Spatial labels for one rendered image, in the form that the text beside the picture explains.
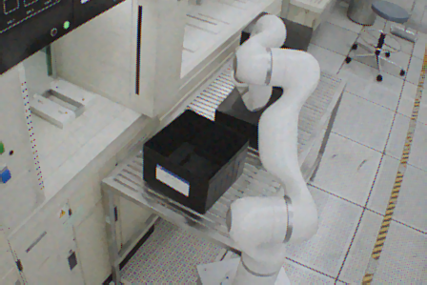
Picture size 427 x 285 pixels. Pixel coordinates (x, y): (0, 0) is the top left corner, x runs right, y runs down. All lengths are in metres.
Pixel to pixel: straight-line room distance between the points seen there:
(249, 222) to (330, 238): 1.61
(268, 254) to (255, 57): 0.51
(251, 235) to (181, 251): 1.37
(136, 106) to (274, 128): 0.82
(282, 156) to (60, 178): 0.79
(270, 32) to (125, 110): 0.82
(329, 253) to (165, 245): 0.90
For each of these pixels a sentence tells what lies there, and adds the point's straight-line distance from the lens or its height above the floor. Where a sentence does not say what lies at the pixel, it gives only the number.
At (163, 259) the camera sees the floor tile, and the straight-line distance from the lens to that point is 2.44.
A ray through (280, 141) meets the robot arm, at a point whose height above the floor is 1.29.
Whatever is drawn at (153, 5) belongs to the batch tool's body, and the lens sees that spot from 1.59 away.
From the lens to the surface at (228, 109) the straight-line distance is 1.94.
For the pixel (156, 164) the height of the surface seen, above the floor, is 0.88.
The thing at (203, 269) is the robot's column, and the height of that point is 0.76.
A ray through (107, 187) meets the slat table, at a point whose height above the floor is 0.74.
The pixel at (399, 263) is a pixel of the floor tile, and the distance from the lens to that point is 2.77.
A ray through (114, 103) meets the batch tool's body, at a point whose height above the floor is 0.87.
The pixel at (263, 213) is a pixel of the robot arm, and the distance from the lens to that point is 1.13.
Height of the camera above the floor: 2.02
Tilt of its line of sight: 39 degrees down
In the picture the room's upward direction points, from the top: 8 degrees clockwise
